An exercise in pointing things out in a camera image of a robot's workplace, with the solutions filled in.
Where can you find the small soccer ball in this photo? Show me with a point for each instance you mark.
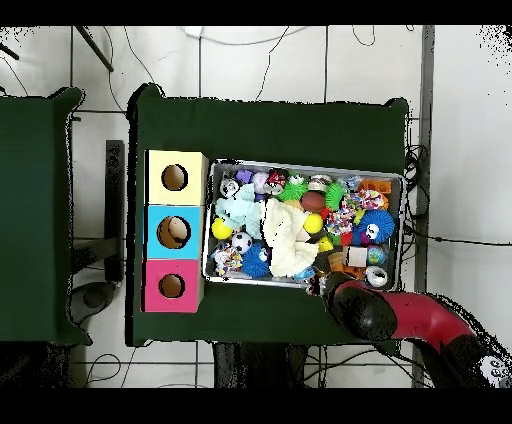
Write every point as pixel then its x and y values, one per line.
pixel 242 242

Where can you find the silver drink can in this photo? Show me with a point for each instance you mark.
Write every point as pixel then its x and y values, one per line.
pixel 376 276

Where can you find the dark green tablecloth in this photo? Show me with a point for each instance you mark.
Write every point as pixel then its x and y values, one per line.
pixel 260 132

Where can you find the brown toy football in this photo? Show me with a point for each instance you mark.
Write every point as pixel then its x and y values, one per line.
pixel 312 201

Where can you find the cream yellow cloth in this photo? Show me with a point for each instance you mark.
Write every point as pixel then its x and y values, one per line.
pixel 280 232

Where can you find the blue spiky ball with eyes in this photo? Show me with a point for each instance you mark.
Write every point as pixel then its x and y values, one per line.
pixel 380 222
pixel 252 262

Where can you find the shallow clear mesh bin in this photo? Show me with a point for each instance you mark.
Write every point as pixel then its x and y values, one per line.
pixel 216 170

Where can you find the black upright panel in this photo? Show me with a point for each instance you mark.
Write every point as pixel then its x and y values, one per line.
pixel 114 208

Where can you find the wooden three-hole box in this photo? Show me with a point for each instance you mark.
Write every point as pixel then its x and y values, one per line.
pixel 160 192

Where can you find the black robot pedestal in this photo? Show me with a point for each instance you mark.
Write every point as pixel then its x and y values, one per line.
pixel 256 366

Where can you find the green spiky ball with eye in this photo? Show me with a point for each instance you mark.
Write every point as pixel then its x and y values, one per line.
pixel 294 190

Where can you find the mint green cloth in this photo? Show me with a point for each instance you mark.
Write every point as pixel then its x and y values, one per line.
pixel 236 210

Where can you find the yellow ball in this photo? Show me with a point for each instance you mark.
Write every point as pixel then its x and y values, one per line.
pixel 220 229

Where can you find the small baseball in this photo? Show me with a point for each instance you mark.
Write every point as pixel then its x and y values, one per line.
pixel 260 180

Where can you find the dark slanted rod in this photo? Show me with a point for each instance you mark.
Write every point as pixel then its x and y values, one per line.
pixel 94 48

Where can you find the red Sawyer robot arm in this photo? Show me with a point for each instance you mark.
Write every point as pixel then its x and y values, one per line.
pixel 424 316

